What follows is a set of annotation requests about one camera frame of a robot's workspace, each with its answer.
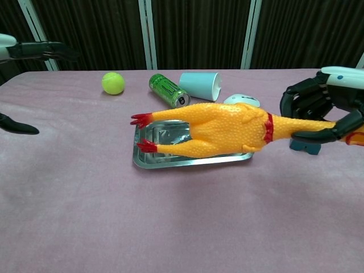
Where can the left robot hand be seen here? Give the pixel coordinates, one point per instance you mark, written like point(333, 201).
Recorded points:
point(31, 51)

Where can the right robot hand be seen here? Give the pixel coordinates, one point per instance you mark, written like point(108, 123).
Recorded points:
point(312, 99)

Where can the yellow rubber chicken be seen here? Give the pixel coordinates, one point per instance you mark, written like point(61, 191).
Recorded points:
point(227, 128)

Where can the stainless steel tray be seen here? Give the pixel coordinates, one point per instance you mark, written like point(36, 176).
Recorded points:
point(159, 148)

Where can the white computer mouse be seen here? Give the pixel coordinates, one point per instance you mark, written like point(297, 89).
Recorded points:
point(241, 99)

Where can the yellow-green tennis ball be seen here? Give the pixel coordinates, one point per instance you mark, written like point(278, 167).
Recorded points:
point(113, 83)

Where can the light blue plastic cup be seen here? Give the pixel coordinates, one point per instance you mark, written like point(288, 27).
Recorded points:
point(199, 85)

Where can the black curtain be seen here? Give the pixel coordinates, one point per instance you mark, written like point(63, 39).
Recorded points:
point(199, 31)

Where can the green drink can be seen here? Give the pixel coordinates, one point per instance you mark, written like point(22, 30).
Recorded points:
point(166, 89)

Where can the pink tablecloth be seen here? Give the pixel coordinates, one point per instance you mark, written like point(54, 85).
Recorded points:
point(142, 213)

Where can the white frame post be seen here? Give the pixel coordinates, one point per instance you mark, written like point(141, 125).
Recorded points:
point(37, 34)
point(250, 34)
point(361, 61)
point(148, 34)

